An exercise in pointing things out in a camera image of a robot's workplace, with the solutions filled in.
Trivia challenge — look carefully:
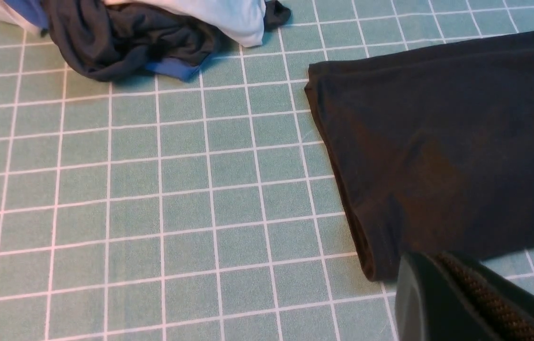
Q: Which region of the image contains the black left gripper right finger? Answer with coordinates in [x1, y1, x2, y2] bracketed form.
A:
[435, 253, 534, 341]

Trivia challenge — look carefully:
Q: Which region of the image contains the pale cloth at left edge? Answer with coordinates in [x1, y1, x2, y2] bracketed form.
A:
[0, 0, 45, 36]

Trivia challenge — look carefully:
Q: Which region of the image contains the green checkered table mat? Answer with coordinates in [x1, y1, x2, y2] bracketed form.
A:
[0, 0, 534, 341]

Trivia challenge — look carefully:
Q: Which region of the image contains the blue crumpled garment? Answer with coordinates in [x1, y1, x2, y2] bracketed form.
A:
[7, 0, 222, 82]

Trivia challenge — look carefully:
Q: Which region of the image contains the white crumpled garment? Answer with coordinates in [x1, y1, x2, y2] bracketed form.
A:
[104, 0, 267, 48]

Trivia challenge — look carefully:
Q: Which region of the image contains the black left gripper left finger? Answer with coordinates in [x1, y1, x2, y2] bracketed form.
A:
[395, 252, 501, 341]

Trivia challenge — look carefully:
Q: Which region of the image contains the dark gray long-sleeve shirt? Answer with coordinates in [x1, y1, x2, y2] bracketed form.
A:
[304, 31, 534, 281]

